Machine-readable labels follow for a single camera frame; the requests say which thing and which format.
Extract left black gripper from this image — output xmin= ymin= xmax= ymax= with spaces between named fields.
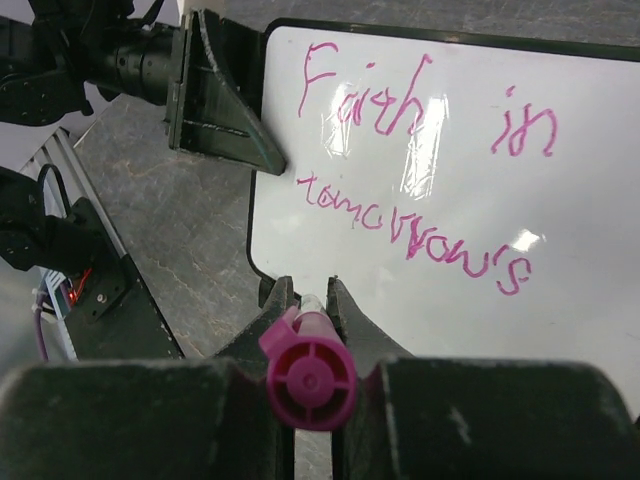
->
xmin=165 ymin=8 xmax=287 ymax=175

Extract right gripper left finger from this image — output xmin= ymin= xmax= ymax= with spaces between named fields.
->
xmin=1 ymin=277 xmax=295 ymax=479

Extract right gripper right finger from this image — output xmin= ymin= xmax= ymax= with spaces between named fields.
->
xmin=327 ymin=278 xmax=639 ymax=479

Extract magenta whiteboard marker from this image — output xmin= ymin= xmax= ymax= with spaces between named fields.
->
xmin=259 ymin=294 xmax=358 ymax=432

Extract white whiteboard black frame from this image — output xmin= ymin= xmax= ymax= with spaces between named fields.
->
xmin=248 ymin=20 xmax=639 ymax=412

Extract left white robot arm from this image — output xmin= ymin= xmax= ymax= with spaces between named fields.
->
xmin=1 ymin=1 xmax=286 ymax=175

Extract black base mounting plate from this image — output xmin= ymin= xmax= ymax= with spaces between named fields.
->
xmin=39 ymin=197 xmax=184 ymax=360

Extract blue slotted cable duct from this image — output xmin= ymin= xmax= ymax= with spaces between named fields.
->
xmin=41 ymin=268 xmax=78 ymax=361

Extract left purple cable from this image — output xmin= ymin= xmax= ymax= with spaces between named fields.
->
xmin=32 ymin=299 xmax=51 ymax=362

